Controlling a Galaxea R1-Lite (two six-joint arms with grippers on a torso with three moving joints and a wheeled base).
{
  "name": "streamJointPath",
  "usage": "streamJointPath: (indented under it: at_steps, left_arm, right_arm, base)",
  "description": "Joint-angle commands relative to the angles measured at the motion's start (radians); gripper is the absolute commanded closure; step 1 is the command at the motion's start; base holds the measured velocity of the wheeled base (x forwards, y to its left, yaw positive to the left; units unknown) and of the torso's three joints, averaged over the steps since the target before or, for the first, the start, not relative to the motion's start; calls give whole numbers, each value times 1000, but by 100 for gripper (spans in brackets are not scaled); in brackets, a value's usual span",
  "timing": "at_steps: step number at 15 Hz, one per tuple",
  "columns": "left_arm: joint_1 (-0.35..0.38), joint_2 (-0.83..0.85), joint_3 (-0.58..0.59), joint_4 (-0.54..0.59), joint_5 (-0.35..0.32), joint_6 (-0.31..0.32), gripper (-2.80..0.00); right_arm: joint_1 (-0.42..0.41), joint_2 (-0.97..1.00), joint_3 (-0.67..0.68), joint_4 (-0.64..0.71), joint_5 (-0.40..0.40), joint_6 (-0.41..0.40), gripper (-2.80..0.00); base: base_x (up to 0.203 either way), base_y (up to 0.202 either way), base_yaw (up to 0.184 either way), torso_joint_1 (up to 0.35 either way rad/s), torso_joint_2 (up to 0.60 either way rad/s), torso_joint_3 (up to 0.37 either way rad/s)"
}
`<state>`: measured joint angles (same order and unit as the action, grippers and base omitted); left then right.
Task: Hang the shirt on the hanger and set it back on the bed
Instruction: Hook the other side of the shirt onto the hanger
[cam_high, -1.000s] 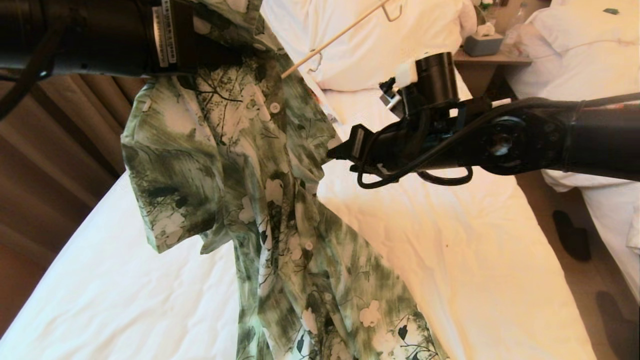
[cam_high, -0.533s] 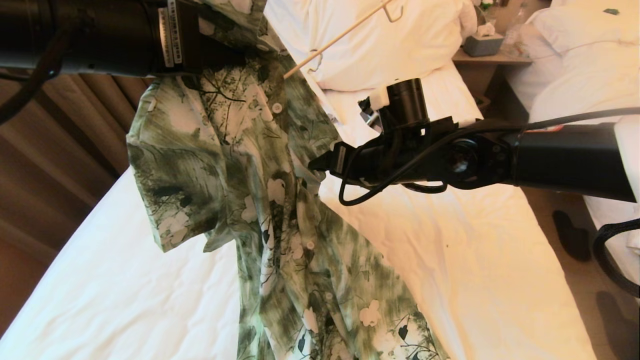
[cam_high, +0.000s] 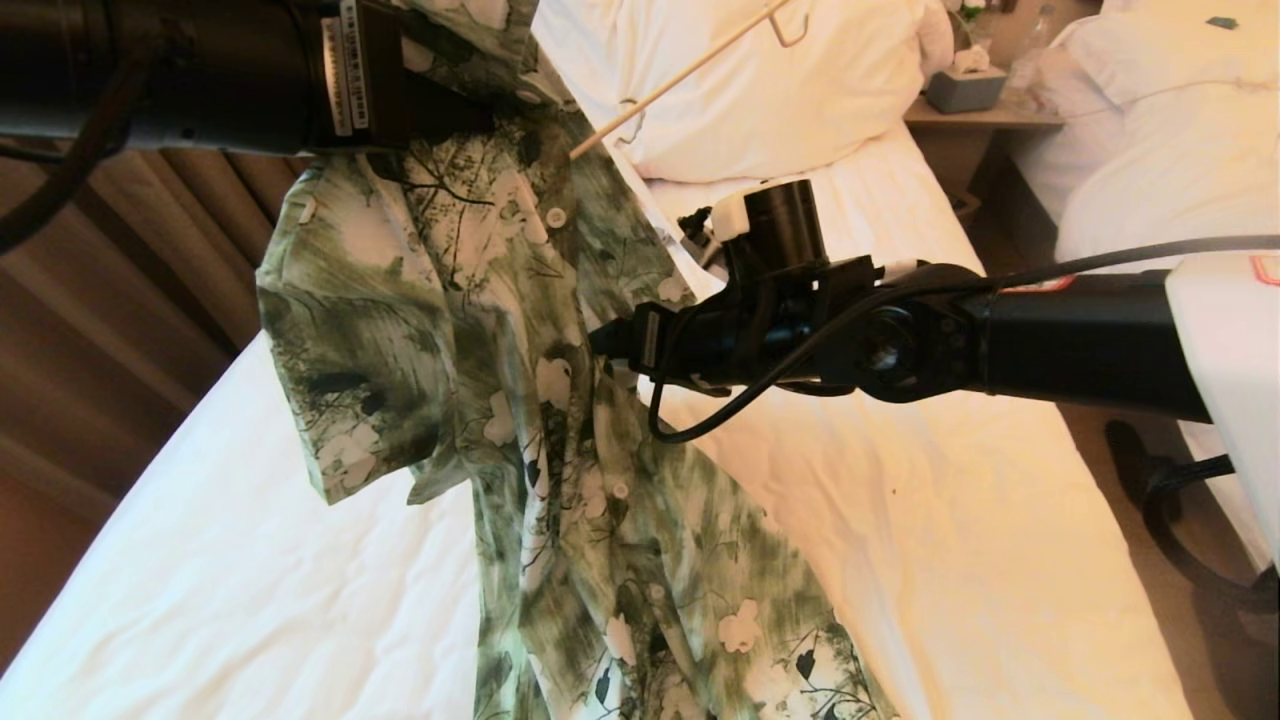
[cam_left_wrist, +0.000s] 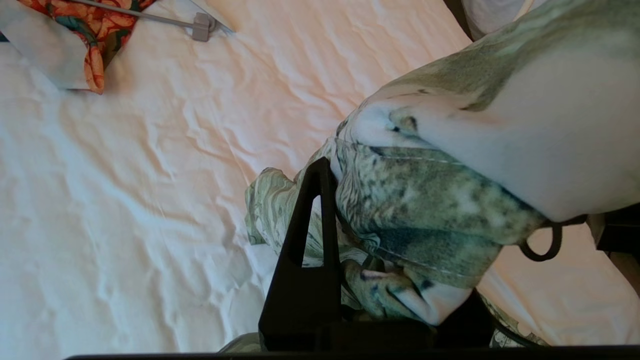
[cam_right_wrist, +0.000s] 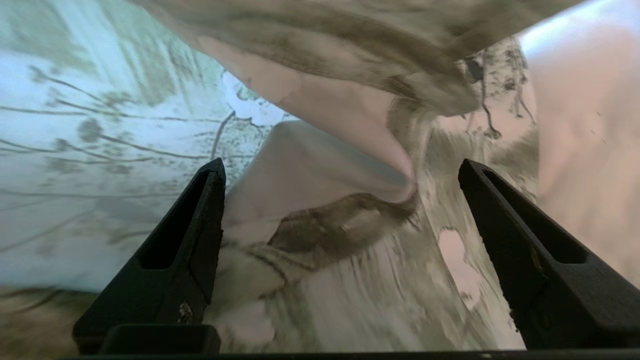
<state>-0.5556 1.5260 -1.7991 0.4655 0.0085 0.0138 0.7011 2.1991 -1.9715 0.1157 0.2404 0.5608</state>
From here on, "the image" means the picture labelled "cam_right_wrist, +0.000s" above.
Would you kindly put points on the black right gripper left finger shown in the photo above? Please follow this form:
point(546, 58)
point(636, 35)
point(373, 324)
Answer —
point(165, 280)

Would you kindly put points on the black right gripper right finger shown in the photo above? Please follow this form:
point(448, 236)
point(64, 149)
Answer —
point(560, 290)

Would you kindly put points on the green floral shirt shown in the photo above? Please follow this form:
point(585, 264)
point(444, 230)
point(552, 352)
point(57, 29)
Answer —
point(325, 75)

